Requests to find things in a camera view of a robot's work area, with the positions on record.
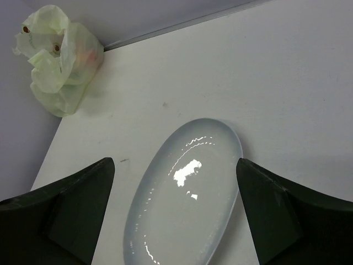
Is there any green avocado-print plastic bag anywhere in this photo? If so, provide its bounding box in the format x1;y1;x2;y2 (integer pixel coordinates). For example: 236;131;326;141
13;5;104;118

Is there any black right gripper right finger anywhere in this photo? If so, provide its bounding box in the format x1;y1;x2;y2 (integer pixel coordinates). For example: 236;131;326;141
236;158;352;264

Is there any white oval plate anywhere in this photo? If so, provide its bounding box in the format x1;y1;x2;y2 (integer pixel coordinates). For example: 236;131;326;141
123;118;243;264

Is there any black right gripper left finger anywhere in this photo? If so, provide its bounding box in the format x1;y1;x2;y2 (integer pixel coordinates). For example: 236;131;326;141
1;157;115;264

